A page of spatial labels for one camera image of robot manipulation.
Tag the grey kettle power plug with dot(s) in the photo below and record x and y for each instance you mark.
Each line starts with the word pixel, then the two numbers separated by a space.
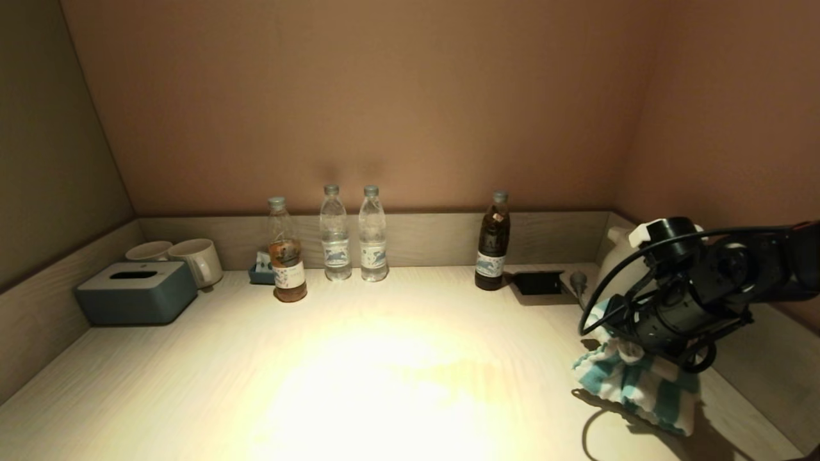
pixel 578 282

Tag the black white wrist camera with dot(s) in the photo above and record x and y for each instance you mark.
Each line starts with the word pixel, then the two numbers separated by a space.
pixel 669 240

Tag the grey-blue tissue box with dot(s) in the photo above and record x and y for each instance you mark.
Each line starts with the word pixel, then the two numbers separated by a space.
pixel 134 298

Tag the small blue tray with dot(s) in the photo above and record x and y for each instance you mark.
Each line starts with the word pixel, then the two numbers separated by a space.
pixel 259 278

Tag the dark tea bottle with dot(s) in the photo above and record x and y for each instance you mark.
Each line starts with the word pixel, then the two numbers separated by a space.
pixel 492 256

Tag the half-full amber tea bottle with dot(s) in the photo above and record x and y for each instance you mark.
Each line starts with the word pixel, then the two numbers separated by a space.
pixel 288 269

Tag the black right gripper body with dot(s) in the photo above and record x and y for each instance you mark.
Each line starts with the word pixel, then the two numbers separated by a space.
pixel 679 320

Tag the black recessed power socket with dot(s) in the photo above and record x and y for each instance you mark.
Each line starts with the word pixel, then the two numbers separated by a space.
pixel 538 283

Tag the clear water bottle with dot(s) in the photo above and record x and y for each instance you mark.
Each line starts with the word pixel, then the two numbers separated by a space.
pixel 373 250
pixel 336 250

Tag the black red right robot arm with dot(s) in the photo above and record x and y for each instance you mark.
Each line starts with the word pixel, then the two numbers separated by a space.
pixel 775 262

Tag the white electric kettle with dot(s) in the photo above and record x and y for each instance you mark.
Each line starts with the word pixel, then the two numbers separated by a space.
pixel 624 262

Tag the teal white striped towel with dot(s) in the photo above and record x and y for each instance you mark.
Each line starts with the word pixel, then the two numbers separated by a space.
pixel 640 387

